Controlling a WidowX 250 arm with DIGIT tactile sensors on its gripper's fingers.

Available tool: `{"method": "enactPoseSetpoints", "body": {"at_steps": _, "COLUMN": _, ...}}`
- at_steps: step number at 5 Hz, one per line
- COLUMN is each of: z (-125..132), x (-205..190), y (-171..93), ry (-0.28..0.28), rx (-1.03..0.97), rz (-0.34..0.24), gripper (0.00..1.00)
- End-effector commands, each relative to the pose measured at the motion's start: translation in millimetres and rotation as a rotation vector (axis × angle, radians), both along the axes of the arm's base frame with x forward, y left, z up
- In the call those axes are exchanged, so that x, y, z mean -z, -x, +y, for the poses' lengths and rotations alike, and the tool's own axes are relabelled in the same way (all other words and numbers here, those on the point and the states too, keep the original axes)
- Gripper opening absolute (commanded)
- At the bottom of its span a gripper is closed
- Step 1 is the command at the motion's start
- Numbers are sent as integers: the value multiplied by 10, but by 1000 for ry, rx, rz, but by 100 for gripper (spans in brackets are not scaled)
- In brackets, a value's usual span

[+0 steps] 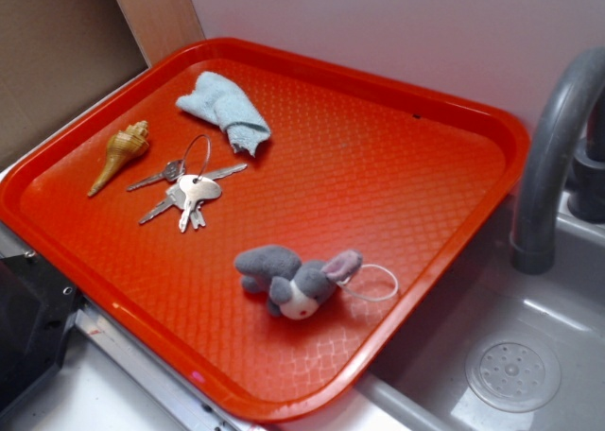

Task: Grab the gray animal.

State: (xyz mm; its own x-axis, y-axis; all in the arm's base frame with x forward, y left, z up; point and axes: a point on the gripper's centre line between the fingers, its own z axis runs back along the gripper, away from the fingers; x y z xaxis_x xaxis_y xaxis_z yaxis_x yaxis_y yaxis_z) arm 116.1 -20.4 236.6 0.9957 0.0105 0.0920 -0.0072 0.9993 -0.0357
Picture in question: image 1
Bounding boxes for red plastic tray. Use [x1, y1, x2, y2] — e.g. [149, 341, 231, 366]
[1, 39, 529, 423]

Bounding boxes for gray plush bunny toy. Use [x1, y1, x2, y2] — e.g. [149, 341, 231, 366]
[233, 244, 400, 321]

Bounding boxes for silver key bunch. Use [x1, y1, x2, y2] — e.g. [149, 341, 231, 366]
[127, 134, 248, 233]

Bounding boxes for light blue cloth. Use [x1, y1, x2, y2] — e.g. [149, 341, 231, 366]
[176, 71, 271, 157]

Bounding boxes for tan spiral seashell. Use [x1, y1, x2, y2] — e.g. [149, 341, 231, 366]
[87, 120, 149, 198]

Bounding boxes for gray plastic sink basin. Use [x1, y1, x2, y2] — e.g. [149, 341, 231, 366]
[357, 201, 604, 430]

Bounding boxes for gray sink faucet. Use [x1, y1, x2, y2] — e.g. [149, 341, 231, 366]
[510, 46, 604, 274]

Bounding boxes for wooden board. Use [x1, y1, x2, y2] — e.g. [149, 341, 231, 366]
[116, 0, 205, 66]

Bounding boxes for sink drain strainer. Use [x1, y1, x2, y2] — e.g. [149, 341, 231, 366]
[465, 338, 562, 413]

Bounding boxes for black metal bracket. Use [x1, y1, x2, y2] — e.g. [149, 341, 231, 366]
[1, 250, 81, 418]

